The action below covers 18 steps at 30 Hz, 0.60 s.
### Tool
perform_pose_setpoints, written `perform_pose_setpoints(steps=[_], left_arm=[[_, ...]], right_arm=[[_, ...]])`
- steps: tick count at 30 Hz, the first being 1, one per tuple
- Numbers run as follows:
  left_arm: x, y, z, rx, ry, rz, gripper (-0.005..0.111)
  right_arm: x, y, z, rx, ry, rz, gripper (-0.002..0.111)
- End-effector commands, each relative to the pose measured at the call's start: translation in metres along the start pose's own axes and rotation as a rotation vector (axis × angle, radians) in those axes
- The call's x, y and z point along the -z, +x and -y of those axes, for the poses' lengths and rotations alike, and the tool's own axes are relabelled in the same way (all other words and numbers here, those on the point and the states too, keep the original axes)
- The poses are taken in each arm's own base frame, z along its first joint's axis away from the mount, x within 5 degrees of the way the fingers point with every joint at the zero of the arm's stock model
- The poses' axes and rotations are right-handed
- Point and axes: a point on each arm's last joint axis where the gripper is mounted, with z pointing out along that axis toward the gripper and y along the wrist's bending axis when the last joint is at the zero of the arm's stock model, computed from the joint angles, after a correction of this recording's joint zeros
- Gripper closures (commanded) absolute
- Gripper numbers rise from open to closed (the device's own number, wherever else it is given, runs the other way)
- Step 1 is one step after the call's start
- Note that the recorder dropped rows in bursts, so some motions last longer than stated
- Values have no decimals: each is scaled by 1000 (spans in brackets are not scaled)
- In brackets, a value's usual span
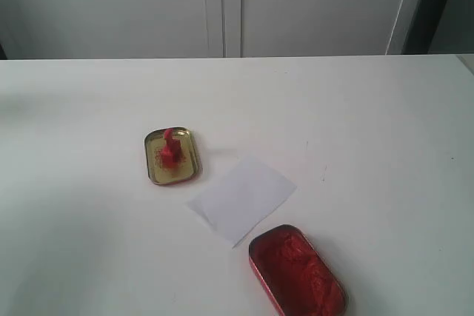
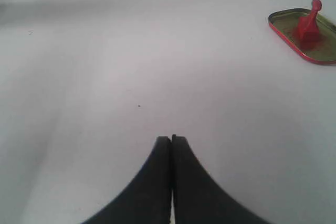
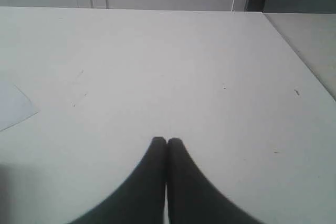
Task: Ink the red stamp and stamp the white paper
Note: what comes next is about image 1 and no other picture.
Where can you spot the red stamp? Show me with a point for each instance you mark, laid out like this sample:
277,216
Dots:
171,153

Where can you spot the red ink tin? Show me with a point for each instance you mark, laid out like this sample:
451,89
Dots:
294,276

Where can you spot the white paper sheet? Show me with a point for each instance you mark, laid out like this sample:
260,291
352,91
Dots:
241,199

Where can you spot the gold tin lid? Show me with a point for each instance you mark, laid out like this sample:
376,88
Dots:
189,166

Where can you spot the white cabinet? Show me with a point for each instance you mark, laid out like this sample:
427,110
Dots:
53,29

